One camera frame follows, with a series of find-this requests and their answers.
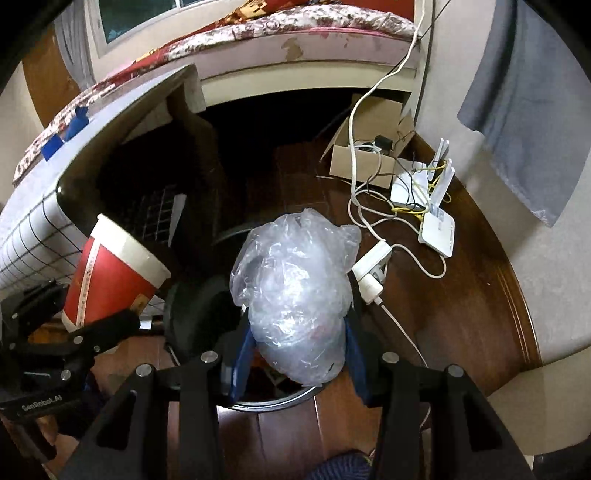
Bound red paper cup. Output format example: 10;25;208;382
61;213;172;334

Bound bed with floral sheet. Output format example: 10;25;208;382
13;0;423;185

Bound window with white frame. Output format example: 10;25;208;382
90;0;245;58

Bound clear plastic bag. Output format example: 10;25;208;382
229;208;362;386

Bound red printed blanket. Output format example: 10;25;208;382
217;0;416;23

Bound blue knitted cloth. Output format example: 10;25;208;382
308;453;376;480

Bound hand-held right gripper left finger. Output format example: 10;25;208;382
60;318;257;480

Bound grey curtain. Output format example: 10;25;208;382
54;0;100;93
457;0;591;228

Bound yellow cable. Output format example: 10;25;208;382
392;158;452;219

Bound black cable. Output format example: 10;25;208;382
413;0;451;125

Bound white router with antennas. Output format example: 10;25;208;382
390;137;456;214

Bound white looped cable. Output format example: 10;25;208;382
390;242;448;280

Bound thin white charger cable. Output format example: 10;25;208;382
373;295;430;367

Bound thick white cable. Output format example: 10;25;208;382
346;0;428;241

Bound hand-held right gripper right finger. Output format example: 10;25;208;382
344;314;536;480

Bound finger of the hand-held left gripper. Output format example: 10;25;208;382
0;281;70;334
28;309;141;359

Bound cardboard box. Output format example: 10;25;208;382
322;93;417;190

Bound white charger plug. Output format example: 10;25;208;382
358;272;385;306

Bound black trash bin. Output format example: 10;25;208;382
164;222;365;414

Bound white checked mattress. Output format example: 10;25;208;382
0;64;207;296

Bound flat white router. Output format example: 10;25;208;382
418;205;456;258

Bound white power strip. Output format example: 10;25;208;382
352;239;393;296

